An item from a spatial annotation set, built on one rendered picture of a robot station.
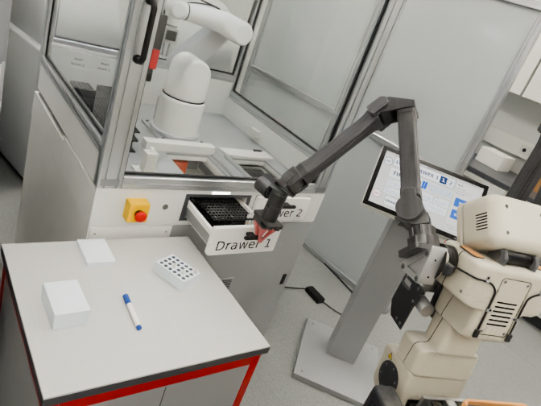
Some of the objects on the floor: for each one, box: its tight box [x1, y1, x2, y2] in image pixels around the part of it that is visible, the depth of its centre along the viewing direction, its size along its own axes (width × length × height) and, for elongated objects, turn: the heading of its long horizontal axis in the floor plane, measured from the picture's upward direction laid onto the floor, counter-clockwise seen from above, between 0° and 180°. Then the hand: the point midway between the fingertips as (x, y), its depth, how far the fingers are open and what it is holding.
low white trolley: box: [0, 236, 271, 406], centre depth 155 cm, size 58×62×76 cm
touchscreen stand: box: [291, 218, 409, 406], centre depth 242 cm, size 50×45×102 cm
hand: (258, 239), depth 166 cm, fingers closed, pressing on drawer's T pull
